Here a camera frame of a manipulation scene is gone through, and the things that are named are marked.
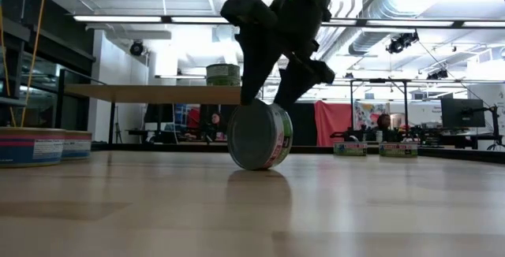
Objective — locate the grey side desk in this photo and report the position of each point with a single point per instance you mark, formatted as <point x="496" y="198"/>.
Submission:
<point x="12" y="101"/>

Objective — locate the black metal frame pole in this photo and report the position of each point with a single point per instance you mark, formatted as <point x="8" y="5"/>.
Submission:
<point x="158" y="146"/>

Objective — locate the black background gantry frame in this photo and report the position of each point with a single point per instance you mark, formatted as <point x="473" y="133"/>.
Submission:
<point x="405" y="107"/>

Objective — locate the small black track spotlight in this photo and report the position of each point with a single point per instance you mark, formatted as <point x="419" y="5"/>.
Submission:
<point x="438" y="75"/>

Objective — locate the red hanging cloth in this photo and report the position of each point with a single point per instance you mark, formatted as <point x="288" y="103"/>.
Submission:
<point x="331" y="123"/>

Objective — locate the black track spotlight cluster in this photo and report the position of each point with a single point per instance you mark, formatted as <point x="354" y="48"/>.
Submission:
<point x="400" y="43"/>

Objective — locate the green label seafood can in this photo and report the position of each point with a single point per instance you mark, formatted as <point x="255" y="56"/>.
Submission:
<point x="350" y="150"/>
<point x="223" y="81"/>
<point x="252" y="138"/>
<point x="398" y="150"/>
<point x="223" y="70"/>

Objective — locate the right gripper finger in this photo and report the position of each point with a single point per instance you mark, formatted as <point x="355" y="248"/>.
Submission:
<point x="300" y="79"/>
<point x="256" y="60"/>

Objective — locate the dark background computer monitor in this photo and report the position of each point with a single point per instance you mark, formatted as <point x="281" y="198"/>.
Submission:
<point x="461" y="113"/>

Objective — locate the person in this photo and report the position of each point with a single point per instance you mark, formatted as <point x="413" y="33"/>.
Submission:
<point x="215" y="118"/>
<point x="383" y="121"/>

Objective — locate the blue pink label seafood can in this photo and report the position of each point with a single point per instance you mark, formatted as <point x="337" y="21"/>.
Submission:
<point x="79" y="145"/>
<point x="27" y="148"/>

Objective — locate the black upright panel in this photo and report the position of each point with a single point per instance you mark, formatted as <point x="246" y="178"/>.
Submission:
<point x="304" y="127"/>

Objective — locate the black round ceiling spotlight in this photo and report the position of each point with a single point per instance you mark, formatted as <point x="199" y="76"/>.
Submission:
<point x="136" y="48"/>

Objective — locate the long ceiling light strip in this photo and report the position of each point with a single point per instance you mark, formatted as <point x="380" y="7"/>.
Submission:
<point x="118" y="19"/>

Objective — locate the black background screen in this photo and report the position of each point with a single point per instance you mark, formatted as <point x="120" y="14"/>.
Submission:
<point x="158" y="113"/>

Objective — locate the wooden shelf with black legs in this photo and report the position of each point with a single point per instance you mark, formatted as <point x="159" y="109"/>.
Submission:
<point x="158" y="94"/>

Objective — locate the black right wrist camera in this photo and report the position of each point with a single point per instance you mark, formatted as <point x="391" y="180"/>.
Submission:
<point x="248" y="10"/>

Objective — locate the colourful wall poster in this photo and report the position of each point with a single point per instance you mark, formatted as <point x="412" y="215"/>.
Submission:
<point x="367" y="113"/>

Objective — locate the cluttered black background desk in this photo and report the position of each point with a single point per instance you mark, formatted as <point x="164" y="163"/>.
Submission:
<point x="469" y="138"/>

